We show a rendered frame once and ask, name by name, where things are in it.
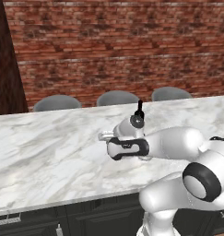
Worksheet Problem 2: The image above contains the silver drawer handle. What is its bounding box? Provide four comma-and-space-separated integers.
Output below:
0, 214, 22, 228

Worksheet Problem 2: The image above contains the grey round chair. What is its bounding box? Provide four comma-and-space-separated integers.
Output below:
96, 89, 140, 107
32, 94, 83, 112
151, 86, 194, 102

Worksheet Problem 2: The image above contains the black island drawer front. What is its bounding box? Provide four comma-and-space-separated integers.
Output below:
0, 206, 69, 236

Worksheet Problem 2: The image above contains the dark wood tall cabinet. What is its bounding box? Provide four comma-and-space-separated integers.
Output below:
0, 0, 29, 116

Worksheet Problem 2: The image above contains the black island cabinet door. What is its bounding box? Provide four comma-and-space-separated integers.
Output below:
66, 193, 147, 236

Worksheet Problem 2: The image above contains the black candle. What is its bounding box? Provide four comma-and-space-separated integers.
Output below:
136, 99, 145, 115

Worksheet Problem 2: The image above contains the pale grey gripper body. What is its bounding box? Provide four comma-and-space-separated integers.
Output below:
97, 130, 115, 142

